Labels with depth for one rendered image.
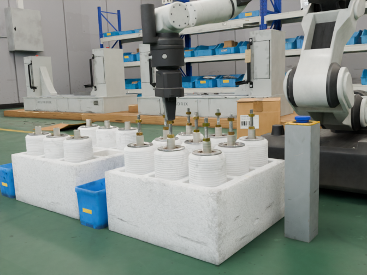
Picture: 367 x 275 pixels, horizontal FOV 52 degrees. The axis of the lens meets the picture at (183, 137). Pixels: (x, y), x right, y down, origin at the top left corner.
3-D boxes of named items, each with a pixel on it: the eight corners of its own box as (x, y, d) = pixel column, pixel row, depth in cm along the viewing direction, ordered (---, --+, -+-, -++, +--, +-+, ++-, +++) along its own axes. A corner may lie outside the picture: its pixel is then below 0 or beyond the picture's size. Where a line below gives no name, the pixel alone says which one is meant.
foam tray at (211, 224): (187, 195, 143) (185, 148, 140) (285, 215, 119) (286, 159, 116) (108, 229, 113) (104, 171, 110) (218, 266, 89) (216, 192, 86)
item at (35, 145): (47, 175, 152) (42, 131, 150) (61, 179, 147) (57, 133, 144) (24, 181, 145) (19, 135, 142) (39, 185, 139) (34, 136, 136)
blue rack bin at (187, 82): (190, 87, 731) (190, 76, 728) (207, 87, 709) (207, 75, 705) (175, 88, 691) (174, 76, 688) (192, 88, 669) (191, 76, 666)
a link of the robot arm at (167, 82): (193, 96, 96) (191, 48, 94) (157, 98, 93) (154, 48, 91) (178, 95, 108) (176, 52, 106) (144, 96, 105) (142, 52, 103)
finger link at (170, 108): (165, 120, 101) (164, 96, 100) (176, 119, 102) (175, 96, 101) (166, 120, 99) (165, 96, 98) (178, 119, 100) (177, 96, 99)
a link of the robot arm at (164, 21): (171, 52, 105) (169, 10, 103) (195, 49, 96) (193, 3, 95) (135, 52, 99) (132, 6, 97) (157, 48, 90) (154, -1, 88)
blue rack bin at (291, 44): (280, 52, 616) (280, 39, 613) (303, 50, 593) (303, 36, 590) (267, 51, 576) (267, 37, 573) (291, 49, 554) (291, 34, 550)
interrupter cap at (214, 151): (185, 154, 96) (185, 151, 96) (206, 149, 101) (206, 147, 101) (207, 158, 90) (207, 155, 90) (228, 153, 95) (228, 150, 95)
